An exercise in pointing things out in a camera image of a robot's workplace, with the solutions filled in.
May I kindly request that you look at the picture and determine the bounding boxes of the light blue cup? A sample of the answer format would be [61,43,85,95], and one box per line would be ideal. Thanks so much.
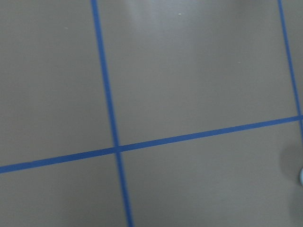
[299,168,303,185]

